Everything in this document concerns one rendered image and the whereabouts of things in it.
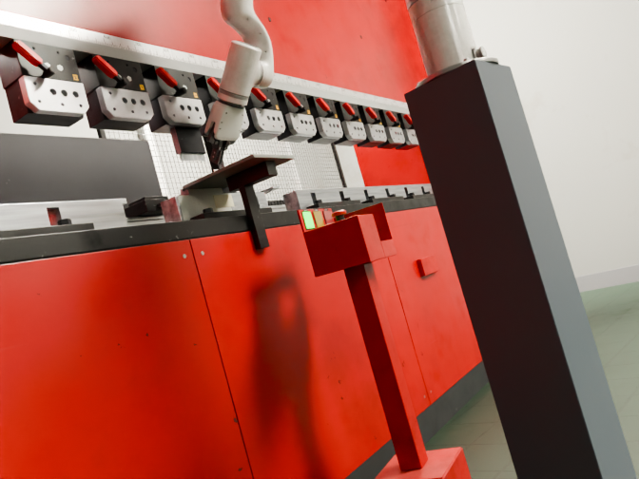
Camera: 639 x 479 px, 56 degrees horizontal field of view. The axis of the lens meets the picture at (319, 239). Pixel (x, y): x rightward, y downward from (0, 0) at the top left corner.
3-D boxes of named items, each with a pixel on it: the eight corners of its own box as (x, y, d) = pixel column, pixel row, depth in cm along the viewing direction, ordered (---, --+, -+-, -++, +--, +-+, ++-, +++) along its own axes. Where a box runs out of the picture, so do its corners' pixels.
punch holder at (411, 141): (410, 143, 298) (400, 111, 299) (395, 149, 302) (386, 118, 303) (422, 144, 310) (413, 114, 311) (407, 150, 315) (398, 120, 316)
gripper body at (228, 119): (234, 97, 171) (224, 135, 174) (209, 93, 162) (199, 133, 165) (254, 105, 167) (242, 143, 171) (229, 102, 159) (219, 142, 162)
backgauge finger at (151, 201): (182, 196, 171) (177, 180, 171) (125, 221, 185) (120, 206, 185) (210, 195, 181) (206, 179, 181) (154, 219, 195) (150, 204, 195)
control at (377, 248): (370, 261, 147) (350, 191, 148) (315, 277, 154) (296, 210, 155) (396, 254, 165) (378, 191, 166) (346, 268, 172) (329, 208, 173)
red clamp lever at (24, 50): (19, 36, 127) (58, 69, 133) (9, 45, 130) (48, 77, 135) (15, 42, 126) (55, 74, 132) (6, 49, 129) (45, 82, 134)
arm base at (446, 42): (513, 65, 136) (490, -11, 137) (475, 57, 122) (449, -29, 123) (442, 98, 148) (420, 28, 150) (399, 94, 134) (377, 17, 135)
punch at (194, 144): (183, 159, 169) (174, 127, 169) (178, 162, 170) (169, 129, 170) (207, 160, 177) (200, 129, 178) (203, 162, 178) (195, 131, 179)
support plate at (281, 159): (254, 157, 150) (253, 153, 150) (183, 189, 165) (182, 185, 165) (295, 158, 165) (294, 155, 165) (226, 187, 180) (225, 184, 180)
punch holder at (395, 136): (393, 142, 281) (382, 108, 282) (377, 148, 285) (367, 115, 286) (406, 143, 293) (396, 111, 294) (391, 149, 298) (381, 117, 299)
